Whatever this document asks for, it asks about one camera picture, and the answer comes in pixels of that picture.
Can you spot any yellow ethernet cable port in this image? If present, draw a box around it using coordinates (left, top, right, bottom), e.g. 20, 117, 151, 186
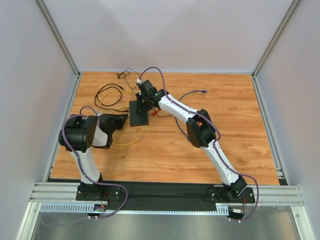
100, 90, 133, 109
113, 106, 131, 115

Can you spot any black TP-Link network switch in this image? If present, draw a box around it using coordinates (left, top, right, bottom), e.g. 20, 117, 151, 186
129, 100, 149, 127

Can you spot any yellow ethernet cable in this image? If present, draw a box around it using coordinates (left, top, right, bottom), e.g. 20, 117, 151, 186
111, 136, 143, 147

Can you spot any thick black ethernet cable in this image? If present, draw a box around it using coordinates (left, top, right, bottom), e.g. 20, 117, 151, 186
94, 84, 126, 109

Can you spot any blue ethernet cable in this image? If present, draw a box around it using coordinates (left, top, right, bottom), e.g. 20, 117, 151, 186
174, 89, 209, 140

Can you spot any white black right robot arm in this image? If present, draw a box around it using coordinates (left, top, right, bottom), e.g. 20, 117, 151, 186
136, 79, 247, 197

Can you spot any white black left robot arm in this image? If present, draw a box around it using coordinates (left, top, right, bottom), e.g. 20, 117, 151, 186
58, 113, 128, 184

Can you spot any black cloth strip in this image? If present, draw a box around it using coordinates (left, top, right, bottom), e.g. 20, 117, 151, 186
47, 178, 218, 211

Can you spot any thin black power cable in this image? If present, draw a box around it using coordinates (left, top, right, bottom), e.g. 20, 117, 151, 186
116, 68, 173, 118

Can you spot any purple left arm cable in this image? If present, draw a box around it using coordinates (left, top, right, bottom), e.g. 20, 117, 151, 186
61, 106, 129, 221

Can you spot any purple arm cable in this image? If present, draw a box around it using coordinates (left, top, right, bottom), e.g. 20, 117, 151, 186
138, 66, 261, 224
61, 106, 129, 221

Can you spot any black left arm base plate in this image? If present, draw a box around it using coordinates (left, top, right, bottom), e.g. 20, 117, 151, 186
75, 182, 126, 202

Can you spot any grey slotted cable duct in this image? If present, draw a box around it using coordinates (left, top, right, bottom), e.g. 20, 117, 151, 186
39, 202, 229, 216

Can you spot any aluminium front frame rail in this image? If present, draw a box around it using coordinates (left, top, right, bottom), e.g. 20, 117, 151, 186
30, 182, 304, 206

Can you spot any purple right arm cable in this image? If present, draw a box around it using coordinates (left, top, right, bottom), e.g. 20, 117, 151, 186
138, 66, 261, 224

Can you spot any aluminium left frame post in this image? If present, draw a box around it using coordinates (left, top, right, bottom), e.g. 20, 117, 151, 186
34, 0, 81, 78

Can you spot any aluminium frame post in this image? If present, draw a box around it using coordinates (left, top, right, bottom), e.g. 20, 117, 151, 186
34, 0, 81, 78
251, 0, 302, 79

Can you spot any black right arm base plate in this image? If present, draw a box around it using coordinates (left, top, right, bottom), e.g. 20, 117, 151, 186
208, 185, 256, 204

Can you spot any aluminium right frame post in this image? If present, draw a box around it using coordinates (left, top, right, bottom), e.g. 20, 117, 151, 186
251, 0, 302, 79

